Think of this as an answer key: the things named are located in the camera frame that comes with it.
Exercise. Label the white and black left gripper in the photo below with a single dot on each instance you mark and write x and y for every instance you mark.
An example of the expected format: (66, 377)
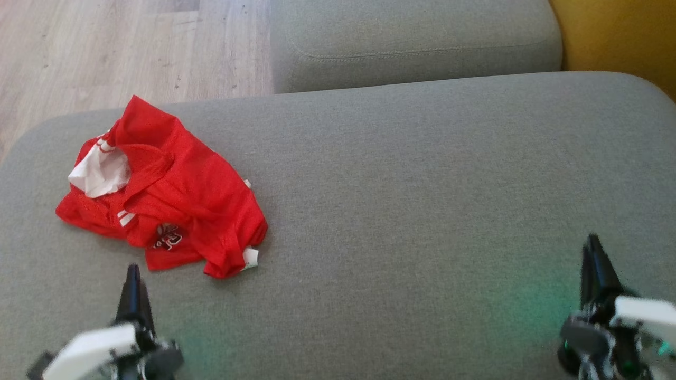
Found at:
(90, 348)

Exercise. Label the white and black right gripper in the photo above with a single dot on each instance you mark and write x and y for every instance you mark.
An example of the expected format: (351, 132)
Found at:
(649, 316)

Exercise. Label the red Bulls 23 jersey shirt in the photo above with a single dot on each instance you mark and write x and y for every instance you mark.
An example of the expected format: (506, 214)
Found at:
(179, 169)

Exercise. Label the yellow sofa backrest cushion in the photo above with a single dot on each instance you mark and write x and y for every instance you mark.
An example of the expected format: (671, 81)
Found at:
(618, 37)

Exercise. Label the grey sofa seat cushion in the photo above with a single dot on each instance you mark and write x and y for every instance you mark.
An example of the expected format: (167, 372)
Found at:
(412, 42)

